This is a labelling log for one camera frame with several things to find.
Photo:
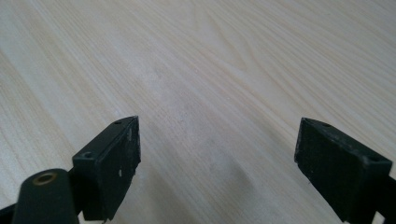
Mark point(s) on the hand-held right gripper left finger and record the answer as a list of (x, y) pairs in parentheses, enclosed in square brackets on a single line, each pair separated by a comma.
[(107, 168)]

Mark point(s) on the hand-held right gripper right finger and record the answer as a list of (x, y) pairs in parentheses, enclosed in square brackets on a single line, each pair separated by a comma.
[(339, 174)]

